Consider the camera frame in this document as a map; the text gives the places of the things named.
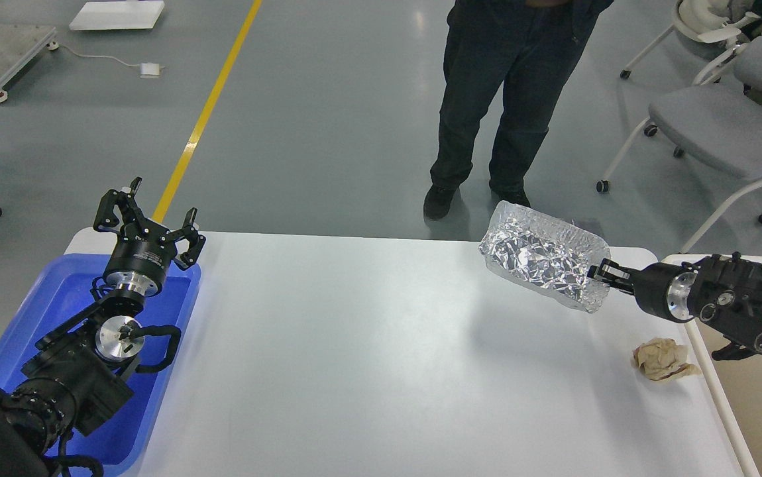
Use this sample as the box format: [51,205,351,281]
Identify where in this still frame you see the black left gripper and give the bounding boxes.
[93,176,206,297]

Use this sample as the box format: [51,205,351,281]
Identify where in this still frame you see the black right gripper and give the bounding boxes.
[587,259,697,323]

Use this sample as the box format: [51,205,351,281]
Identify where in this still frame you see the aluminium foil tray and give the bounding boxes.
[478,201,612,313]

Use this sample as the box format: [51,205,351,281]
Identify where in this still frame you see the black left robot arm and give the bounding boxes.
[0,178,206,476]

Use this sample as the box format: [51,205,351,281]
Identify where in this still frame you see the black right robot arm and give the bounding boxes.
[588,253,762,360]

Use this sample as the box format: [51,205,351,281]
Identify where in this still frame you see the crumpled brown paper ball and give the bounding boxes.
[631,337,702,382]

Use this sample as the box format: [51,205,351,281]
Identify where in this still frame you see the white flat board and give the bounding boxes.
[69,1,165,31]

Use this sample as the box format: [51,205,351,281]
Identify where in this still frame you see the blue plastic bin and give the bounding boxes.
[0,254,201,476]

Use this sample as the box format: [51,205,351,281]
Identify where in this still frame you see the person in dark clothes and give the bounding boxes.
[423,1,611,220]

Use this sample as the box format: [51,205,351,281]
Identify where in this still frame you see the white rolling chair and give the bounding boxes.
[620,1,762,80]

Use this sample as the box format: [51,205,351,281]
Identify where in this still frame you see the white power adapter with cable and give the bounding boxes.
[59,43,166,79]

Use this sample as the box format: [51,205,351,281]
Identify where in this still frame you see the grey chair white frame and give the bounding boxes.
[596,36,762,254]

